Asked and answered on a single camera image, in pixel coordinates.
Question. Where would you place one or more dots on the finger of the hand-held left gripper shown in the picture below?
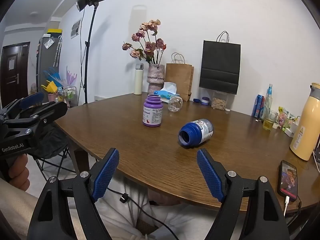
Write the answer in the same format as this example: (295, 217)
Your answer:
(32, 99)
(50, 111)

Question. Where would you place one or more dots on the black smartphone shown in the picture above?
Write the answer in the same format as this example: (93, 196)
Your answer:
(288, 180)

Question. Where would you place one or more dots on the dark brown door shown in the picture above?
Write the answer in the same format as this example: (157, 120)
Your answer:
(12, 72)

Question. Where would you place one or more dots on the yellow thermos bottle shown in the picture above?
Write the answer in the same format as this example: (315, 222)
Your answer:
(306, 122)

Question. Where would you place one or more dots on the black light stand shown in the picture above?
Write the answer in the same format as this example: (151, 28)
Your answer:
(88, 55)

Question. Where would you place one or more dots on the dried pink flowers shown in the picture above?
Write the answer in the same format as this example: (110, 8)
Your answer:
(150, 46)

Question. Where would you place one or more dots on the blue plastic jar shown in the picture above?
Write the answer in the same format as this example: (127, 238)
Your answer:
(196, 132)

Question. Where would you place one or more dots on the purple plastic bottle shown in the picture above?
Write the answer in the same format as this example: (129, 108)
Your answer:
(152, 111)

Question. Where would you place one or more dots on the colourful snack packet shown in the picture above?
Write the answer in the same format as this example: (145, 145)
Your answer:
(282, 117)

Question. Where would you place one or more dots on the glass of yellow drink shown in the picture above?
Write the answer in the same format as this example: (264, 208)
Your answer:
(269, 122)

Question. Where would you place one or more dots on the person's legs in white pants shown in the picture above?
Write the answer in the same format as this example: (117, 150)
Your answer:
(120, 220)

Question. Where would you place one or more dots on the clear glass jar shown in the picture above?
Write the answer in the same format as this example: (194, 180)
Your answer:
(175, 105)

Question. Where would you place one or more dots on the clear container of nuts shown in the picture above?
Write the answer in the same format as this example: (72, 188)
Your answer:
(219, 102)

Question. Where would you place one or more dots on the brown paper bag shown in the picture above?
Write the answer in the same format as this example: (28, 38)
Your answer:
(178, 80)

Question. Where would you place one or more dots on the yellow box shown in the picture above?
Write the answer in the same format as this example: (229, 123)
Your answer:
(54, 33)

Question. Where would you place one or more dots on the blue tissue pack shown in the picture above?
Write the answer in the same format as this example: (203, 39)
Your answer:
(166, 95)

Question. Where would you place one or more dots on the storage cart with items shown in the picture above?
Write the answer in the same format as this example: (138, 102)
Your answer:
(62, 92)

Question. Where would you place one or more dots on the pink ceramic vase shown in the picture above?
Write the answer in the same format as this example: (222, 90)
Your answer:
(155, 80)

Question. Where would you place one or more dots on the black paper bag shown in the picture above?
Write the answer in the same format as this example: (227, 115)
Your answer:
(220, 65)

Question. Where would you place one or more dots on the person's left hand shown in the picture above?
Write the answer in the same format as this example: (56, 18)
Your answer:
(20, 175)

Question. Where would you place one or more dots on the blue drink can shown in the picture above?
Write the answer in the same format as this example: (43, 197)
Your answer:
(257, 106)

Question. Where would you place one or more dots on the blue lid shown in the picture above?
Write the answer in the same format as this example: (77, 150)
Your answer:
(196, 100)

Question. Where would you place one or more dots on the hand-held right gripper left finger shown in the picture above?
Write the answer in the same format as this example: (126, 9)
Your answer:
(105, 175)

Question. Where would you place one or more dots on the glass bottle with blue cap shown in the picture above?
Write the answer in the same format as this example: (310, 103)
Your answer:
(268, 102)

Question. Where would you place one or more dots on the black folding chair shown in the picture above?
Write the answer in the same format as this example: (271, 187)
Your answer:
(53, 140)

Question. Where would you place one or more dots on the person's left forearm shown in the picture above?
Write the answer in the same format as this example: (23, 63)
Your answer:
(12, 207)

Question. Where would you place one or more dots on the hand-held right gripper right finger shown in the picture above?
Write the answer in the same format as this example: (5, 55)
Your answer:
(210, 173)

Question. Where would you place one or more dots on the white thermos flask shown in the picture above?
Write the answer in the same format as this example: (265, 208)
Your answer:
(138, 80)

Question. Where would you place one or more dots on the white charger plug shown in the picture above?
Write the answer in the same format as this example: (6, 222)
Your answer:
(291, 130)

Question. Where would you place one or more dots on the grey refrigerator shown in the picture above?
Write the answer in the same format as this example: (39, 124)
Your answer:
(46, 62)

